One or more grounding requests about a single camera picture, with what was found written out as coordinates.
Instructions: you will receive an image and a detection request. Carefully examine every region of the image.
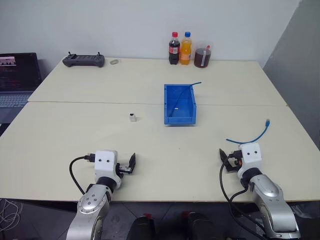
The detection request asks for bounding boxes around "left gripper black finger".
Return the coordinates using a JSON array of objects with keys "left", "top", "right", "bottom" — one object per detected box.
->
[{"left": 128, "top": 152, "right": 137, "bottom": 175}]

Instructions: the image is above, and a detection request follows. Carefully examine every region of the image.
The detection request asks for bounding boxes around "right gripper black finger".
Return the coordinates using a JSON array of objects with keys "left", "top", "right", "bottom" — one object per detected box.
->
[{"left": 219, "top": 148, "right": 229, "bottom": 165}]

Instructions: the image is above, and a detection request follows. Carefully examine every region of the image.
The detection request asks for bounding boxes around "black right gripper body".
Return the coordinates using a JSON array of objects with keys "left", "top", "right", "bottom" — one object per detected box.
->
[{"left": 225, "top": 156, "right": 242, "bottom": 173}]

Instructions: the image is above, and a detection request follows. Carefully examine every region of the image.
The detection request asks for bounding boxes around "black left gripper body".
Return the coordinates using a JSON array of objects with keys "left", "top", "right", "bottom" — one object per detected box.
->
[{"left": 116, "top": 162, "right": 133, "bottom": 179}]

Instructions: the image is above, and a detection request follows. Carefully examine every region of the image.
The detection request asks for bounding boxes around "blue plastic storage bin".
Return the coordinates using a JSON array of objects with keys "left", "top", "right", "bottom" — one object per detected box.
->
[{"left": 163, "top": 83, "right": 198, "bottom": 126}]

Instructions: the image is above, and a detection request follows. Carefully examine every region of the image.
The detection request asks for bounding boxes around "clear jar dark brown liquid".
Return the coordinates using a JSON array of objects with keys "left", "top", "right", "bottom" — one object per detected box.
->
[{"left": 193, "top": 40, "right": 213, "bottom": 69}]

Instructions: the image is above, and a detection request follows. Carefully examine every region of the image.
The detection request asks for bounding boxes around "orange soda bottle blue cap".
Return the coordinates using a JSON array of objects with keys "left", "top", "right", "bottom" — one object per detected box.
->
[{"left": 179, "top": 31, "right": 193, "bottom": 67}]

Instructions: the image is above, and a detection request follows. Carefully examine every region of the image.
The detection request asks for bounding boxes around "dark grey handheld controller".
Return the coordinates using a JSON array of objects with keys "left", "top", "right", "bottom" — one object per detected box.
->
[{"left": 62, "top": 51, "right": 106, "bottom": 69}]

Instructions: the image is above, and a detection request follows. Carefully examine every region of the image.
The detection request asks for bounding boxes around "cola bottle red cap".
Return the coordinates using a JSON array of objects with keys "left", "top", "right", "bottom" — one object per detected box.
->
[{"left": 168, "top": 31, "right": 181, "bottom": 66}]

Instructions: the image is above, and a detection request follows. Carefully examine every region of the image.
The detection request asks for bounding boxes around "grey partition panel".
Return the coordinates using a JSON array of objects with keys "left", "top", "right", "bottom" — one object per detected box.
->
[{"left": 261, "top": 0, "right": 320, "bottom": 153}]

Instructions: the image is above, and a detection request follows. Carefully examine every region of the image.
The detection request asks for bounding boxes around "open laptop computer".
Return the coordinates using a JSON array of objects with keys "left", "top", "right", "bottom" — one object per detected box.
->
[{"left": 0, "top": 52, "right": 43, "bottom": 109}]

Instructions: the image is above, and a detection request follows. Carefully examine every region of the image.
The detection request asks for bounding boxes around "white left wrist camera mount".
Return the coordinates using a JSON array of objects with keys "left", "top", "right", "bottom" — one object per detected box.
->
[{"left": 94, "top": 149, "right": 119, "bottom": 181}]

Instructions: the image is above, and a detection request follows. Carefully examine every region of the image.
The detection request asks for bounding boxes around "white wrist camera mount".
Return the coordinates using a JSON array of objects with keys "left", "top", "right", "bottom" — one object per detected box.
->
[
  {"left": 238, "top": 142, "right": 263, "bottom": 172},
  {"left": 94, "top": 149, "right": 119, "bottom": 181}
]

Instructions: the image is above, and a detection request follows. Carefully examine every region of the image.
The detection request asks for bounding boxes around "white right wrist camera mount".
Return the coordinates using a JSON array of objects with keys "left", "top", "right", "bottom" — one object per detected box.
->
[{"left": 238, "top": 142, "right": 263, "bottom": 172}]

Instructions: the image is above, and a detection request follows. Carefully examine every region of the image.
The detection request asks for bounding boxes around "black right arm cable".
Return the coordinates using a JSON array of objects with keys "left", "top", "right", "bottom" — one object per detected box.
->
[{"left": 219, "top": 149, "right": 268, "bottom": 236}]

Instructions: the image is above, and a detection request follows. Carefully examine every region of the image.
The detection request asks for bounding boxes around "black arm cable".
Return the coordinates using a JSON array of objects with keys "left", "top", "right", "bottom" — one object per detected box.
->
[
  {"left": 69, "top": 154, "right": 97, "bottom": 196},
  {"left": 219, "top": 149, "right": 268, "bottom": 236}
]

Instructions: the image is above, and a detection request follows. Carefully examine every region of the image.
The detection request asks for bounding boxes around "blue cable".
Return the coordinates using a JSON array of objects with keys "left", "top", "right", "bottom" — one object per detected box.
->
[
  {"left": 225, "top": 119, "right": 272, "bottom": 145},
  {"left": 169, "top": 80, "right": 203, "bottom": 118}
]

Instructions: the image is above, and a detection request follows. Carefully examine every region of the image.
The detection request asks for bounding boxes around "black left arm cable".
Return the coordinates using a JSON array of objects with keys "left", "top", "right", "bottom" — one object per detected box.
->
[{"left": 69, "top": 154, "right": 97, "bottom": 196}]

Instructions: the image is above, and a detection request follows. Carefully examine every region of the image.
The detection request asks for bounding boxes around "thin white tangled cable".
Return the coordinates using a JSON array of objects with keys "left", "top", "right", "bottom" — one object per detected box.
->
[{"left": 0, "top": 199, "right": 25, "bottom": 234}]

